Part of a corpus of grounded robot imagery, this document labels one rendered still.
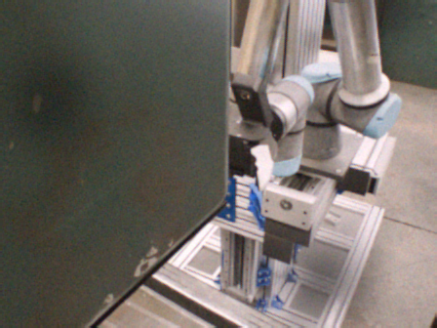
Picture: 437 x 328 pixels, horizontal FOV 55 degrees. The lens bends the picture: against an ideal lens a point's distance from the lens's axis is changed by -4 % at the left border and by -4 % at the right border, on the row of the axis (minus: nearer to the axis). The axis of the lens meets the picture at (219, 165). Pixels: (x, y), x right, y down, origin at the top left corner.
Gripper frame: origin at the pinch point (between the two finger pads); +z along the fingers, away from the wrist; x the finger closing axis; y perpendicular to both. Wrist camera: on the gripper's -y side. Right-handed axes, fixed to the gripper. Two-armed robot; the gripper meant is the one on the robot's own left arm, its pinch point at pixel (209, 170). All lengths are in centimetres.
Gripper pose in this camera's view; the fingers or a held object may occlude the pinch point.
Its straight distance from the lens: 59.9
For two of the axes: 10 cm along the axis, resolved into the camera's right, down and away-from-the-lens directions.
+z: -4.8, 4.9, -7.3
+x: -8.8, -2.7, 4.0
